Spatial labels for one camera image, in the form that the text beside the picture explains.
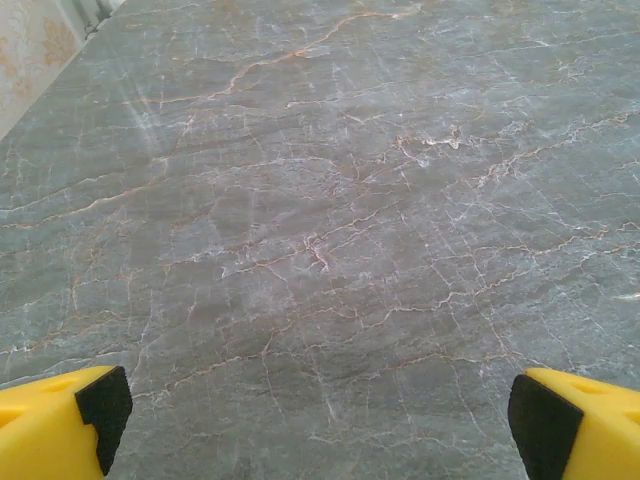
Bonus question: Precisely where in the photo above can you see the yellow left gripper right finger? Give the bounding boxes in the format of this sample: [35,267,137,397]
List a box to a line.
[507,367,640,480]

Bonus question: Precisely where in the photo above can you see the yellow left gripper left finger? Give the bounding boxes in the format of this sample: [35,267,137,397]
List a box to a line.
[0,365,134,480]

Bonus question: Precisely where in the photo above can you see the aluminium frame post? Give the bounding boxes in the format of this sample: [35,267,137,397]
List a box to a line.
[69,0,125,39]

